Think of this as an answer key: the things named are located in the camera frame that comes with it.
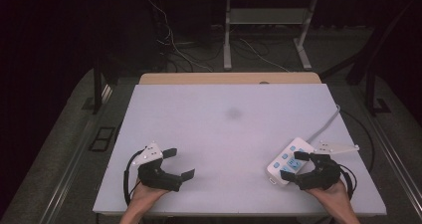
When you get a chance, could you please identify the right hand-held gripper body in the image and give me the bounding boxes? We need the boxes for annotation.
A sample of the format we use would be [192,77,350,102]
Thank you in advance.
[297,139,360,191]

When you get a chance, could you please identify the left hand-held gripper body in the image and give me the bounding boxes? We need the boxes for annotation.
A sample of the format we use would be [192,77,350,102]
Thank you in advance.
[131,141,183,192]

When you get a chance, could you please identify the white power strip blue sockets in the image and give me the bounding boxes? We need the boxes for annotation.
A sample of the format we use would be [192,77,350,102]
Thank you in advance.
[266,136,317,187]

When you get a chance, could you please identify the person's left hand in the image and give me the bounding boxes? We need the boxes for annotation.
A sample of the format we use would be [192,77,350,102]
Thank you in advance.
[127,178,170,210]

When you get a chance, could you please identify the person's right hand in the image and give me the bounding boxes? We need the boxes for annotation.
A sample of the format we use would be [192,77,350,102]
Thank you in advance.
[305,178,352,209]

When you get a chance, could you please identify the black metal stand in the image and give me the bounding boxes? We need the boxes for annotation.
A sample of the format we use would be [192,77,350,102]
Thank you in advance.
[344,34,392,116]
[83,56,112,115]

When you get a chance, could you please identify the wooden table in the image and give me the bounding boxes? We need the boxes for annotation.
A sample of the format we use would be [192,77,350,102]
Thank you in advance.
[138,72,322,86]

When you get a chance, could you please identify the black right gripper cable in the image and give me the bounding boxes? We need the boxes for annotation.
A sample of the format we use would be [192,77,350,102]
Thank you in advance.
[337,163,358,200]

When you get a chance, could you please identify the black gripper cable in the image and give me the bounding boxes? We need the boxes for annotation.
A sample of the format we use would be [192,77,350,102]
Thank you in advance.
[337,163,358,200]
[122,148,147,207]

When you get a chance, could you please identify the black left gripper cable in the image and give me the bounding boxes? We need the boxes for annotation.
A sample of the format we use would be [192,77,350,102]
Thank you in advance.
[122,148,147,207]

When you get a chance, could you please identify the grey power strip cable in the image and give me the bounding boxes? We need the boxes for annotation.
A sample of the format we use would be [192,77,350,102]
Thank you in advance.
[307,104,341,144]

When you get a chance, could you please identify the thin black floor cable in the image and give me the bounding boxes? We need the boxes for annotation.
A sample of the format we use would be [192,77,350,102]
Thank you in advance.
[340,110,376,173]

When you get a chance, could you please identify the white floor cable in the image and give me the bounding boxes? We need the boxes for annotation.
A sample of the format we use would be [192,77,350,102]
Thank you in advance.
[239,38,291,73]
[147,0,215,73]

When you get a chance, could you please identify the white metal desk frame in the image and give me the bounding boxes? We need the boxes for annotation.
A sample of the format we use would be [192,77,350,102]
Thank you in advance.
[222,0,318,71]

